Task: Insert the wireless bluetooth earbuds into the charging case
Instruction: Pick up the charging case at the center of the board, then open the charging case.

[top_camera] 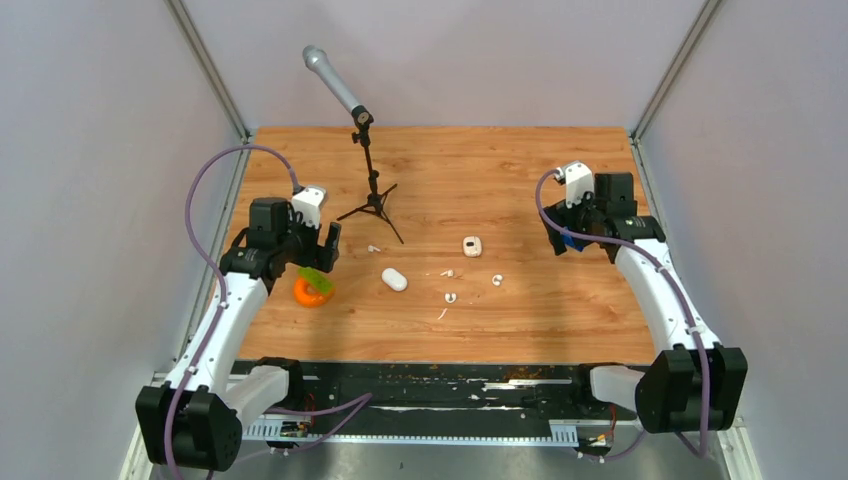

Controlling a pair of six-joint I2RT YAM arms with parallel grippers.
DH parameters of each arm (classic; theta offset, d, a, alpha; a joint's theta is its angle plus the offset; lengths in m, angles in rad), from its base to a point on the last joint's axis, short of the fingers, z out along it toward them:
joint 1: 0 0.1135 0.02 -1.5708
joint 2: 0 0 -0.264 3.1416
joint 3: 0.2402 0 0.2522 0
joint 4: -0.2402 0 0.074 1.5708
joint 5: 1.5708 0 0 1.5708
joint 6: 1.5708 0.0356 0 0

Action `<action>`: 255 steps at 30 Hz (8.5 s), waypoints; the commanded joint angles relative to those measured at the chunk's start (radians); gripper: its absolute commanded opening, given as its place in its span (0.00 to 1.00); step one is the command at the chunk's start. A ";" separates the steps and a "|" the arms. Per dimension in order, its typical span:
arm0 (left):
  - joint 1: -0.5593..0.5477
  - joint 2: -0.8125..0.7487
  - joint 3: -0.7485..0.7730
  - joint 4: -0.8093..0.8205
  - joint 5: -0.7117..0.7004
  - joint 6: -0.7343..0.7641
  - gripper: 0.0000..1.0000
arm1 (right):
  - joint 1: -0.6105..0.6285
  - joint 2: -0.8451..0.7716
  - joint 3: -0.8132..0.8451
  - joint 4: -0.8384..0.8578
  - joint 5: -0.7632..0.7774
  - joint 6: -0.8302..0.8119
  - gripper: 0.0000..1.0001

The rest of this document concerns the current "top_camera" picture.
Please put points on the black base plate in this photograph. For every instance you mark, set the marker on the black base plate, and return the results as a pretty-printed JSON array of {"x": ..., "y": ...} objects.
[{"x": 449, "y": 401}]

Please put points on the orange ring toy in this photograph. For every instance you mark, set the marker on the orange ring toy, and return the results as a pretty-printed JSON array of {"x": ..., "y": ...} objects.
[{"x": 306, "y": 295}]

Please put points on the white earbud charging case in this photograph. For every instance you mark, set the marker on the white earbud charging case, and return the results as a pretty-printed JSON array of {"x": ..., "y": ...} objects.
[{"x": 395, "y": 280}]

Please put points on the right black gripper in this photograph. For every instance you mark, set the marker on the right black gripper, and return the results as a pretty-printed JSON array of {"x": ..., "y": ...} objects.
[{"x": 561, "y": 216}]

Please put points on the black tripod microphone stand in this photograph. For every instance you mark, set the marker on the black tripod microphone stand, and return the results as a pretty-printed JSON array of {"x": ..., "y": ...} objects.
[{"x": 375, "y": 201}]

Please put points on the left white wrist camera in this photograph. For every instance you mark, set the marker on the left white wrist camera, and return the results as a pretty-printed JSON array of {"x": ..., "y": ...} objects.
[{"x": 308, "y": 204}]

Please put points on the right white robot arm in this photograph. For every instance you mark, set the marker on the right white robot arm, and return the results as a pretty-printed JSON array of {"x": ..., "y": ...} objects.
[{"x": 695, "y": 382}]

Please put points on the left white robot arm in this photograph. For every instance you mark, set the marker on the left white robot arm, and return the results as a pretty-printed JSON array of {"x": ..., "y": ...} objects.
[{"x": 195, "y": 419}]

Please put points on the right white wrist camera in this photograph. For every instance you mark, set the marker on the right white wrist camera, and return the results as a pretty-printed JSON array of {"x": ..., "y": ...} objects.
[{"x": 578, "y": 181}]

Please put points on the green block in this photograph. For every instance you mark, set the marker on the green block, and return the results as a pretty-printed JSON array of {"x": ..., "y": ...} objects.
[{"x": 317, "y": 280}]

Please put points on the small beige charging case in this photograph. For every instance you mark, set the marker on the small beige charging case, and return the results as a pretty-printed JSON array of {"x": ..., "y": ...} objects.
[{"x": 472, "y": 247}]

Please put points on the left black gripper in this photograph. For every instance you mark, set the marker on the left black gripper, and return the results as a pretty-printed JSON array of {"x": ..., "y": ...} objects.
[{"x": 319, "y": 257}]

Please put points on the blue object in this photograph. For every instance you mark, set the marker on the blue object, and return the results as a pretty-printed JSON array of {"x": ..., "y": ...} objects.
[{"x": 570, "y": 242}]

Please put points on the grey microphone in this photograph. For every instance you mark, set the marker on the grey microphone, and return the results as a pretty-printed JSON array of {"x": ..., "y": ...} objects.
[{"x": 316, "y": 61}]

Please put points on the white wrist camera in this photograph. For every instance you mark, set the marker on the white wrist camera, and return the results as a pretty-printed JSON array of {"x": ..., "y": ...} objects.
[
  {"x": 308, "y": 204},
  {"x": 578, "y": 181}
]

